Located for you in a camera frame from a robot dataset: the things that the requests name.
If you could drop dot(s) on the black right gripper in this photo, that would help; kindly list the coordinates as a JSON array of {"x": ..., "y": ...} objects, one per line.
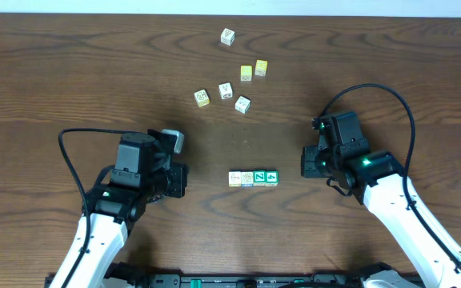
[{"x": 310, "y": 168}]

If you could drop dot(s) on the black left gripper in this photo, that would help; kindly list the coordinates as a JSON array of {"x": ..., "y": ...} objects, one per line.
[{"x": 178, "y": 178}]

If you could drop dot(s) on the yellow sided wooden block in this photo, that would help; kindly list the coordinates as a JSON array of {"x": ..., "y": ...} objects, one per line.
[{"x": 234, "y": 178}]

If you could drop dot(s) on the green number 4 block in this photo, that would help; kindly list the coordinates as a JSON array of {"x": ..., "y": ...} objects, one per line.
[{"x": 272, "y": 178}]

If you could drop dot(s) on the green letter N block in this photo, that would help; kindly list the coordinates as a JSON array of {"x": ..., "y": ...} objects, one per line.
[{"x": 259, "y": 178}]

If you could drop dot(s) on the blue sided wooden block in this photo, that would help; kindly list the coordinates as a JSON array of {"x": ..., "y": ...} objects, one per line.
[{"x": 247, "y": 178}]

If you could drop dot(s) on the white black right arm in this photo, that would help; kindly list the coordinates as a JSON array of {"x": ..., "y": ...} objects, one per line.
[{"x": 379, "y": 182}]

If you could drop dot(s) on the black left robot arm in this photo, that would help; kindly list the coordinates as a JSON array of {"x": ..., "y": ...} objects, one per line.
[{"x": 109, "y": 211}]

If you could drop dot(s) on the wooden block letter B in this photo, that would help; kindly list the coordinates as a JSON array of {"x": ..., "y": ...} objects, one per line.
[{"x": 202, "y": 98}]

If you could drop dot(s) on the white wooden block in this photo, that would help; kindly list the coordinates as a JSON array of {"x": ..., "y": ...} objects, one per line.
[{"x": 243, "y": 104}]

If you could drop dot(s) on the wooden block letter W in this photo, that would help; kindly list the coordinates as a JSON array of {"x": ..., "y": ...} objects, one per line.
[{"x": 225, "y": 90}]

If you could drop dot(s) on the yellow top wooden block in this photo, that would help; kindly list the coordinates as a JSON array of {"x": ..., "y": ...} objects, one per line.
[{"x": 246, "y": 73}]

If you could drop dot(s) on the wooden block number 3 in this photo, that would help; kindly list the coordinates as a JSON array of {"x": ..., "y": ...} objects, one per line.
[{"x": 227, "y": 37}]

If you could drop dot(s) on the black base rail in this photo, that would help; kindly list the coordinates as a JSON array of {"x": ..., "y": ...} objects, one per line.
[{"x": 377, "y": 275}]

